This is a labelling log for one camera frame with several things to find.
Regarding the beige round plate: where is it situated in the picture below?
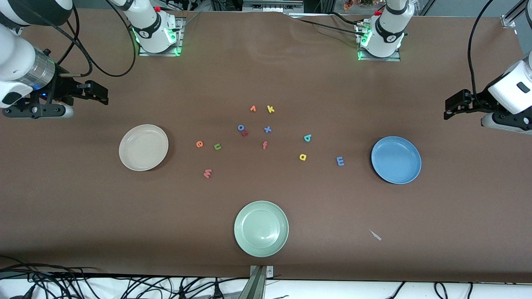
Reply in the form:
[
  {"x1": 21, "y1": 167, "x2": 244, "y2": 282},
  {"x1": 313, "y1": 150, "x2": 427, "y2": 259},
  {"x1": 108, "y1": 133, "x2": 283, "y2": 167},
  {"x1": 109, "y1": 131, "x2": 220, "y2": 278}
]
[{"x1": 119, "y1": 124, "x2": 169, "y2": 172}]

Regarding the grey metal camera bracket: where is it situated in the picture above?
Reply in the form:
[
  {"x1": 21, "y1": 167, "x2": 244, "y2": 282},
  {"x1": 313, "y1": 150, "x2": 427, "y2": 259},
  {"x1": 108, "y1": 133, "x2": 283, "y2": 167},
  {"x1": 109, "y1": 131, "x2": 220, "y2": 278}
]
[{"x1": 249, "y1": 265, "x2": 274, "y2": 299}]

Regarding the blue round plate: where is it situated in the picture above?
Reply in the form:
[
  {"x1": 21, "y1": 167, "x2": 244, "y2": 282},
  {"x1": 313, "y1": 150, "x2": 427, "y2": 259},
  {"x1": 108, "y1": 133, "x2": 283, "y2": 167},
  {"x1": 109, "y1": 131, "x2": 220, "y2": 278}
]
[{"x1": 371, "y1": 136, "x2": 422, "y2": 184}]

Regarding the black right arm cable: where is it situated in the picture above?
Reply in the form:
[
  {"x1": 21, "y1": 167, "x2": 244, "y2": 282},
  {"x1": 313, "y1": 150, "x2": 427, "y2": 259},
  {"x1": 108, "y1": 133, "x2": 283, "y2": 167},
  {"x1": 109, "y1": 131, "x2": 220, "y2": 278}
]
[{"x1": 54, "y1": 0, "x2": 138, "y2": 78}]

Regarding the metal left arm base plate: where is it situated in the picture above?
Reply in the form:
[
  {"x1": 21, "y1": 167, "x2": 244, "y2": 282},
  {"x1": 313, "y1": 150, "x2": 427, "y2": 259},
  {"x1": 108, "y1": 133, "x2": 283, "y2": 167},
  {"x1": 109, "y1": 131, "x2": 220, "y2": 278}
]
[{"x1": 357, "y1": 20, "x2": 402, "y2": 62}]

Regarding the grey metal box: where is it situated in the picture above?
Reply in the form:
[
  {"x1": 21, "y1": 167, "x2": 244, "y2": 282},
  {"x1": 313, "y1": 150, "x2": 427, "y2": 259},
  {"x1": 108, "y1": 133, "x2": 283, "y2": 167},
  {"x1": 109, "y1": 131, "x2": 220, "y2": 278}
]
[{"x1": 242, "y1": 0, "x2": 305, "y2": 13}]

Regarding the orange brown clutter item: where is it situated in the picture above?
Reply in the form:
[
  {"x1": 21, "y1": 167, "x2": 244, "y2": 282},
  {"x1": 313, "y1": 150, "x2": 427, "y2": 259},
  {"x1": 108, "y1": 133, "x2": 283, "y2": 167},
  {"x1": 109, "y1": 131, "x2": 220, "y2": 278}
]
[{"x1": 343, "y1": 0, "x2": 374, "y2": 11}]

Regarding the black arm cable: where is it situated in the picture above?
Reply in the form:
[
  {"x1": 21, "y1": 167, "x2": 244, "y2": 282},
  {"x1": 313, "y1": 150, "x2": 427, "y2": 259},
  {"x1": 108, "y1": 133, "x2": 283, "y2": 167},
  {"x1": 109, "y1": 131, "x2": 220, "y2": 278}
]
[
  {"x1": 54, "y1": 0, "x2": 138, "y2": 78},
  {"x1": 468, "y1": 0, "x2": 497, "y2": 109}
]

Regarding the pale green round plate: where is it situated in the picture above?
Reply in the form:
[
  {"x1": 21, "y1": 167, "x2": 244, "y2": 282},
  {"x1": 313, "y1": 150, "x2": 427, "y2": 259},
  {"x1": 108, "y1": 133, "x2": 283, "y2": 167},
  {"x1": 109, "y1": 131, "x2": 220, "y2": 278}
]
[{"x1": 234, "y1": 201, "x2": 289, "y2": 257}]

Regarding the aluminium frame profile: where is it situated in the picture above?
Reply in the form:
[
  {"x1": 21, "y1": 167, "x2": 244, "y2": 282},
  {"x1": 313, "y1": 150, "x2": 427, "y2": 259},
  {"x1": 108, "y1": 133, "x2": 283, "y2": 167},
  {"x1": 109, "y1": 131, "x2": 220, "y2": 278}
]
[{"x1": 501, "y1": 0, "x2": 526, "y2": 29}]

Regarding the black cable on table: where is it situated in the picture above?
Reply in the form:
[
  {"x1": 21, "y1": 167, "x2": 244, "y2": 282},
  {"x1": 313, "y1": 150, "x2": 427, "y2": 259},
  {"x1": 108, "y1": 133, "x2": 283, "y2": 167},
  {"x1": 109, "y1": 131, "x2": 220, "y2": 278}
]
[{"x1": 297, "y1": 18, "x2": 364, "y2": 36}]

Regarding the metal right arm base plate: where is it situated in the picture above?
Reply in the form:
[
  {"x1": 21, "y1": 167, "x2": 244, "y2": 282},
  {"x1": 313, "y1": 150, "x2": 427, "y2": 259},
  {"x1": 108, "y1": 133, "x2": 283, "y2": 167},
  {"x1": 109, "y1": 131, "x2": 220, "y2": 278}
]
[{"x1": 138, "y1": 17, "x2": 185, "y2": 57}]

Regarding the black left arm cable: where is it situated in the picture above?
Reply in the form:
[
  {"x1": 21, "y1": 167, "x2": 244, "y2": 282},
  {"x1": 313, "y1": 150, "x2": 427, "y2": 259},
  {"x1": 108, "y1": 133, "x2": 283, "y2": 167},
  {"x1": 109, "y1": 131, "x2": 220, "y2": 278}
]
[{"x1": 468, "y1": 0, "x2": 497, "y2": 109}]

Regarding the brown table cover sheet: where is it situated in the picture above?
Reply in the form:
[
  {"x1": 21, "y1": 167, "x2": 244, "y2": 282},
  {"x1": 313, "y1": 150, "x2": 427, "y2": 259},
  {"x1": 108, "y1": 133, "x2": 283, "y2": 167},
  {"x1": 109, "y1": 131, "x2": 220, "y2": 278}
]
[{"x1": 0, "y1": 7, "x2": 532, "y2": 284}]

